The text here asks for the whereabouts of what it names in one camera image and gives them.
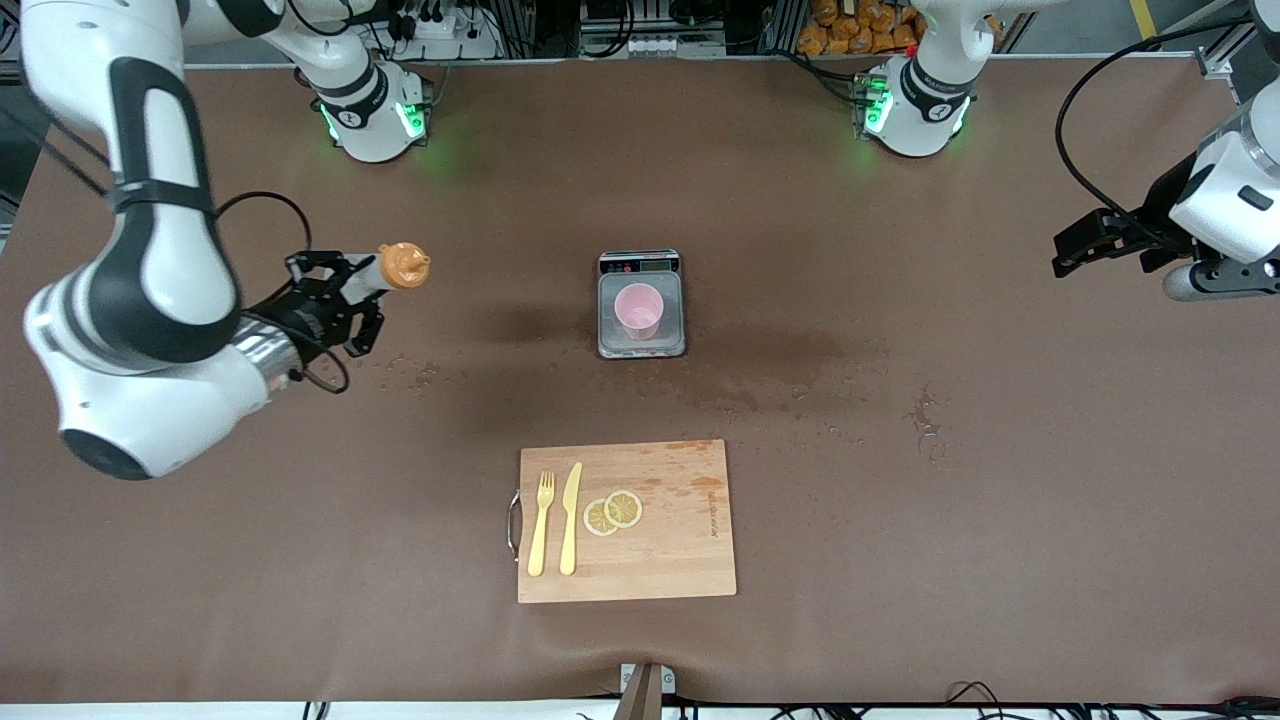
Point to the yellow plastic knife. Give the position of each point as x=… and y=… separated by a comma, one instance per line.
x=570, y=520

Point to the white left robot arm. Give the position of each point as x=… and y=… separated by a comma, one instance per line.
x=1235, y=190

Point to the lemon slice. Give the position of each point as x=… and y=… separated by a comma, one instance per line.
x=598, y=518
x=625, y=508

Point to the white power strip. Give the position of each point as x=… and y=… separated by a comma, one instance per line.
x=440, y=35

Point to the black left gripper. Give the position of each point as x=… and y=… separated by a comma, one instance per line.
x=1163, y=203

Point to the silver digital kitchen scale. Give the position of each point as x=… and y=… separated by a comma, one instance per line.
x=612, y=345

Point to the metal table clamp bracket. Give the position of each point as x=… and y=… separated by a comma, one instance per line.
x=645, y=690

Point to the pink plastic cup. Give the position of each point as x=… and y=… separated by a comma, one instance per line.
x=638, y=312

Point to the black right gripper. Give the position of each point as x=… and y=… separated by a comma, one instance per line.
x=303, y=322

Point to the orange snack bags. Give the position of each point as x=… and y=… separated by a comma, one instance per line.
x=850, y=30

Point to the translucent sauce bottle orange cap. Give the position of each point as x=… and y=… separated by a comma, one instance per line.
x=403, y=265

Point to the yellow plastic fork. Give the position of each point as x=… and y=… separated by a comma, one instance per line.
x=540, y=530

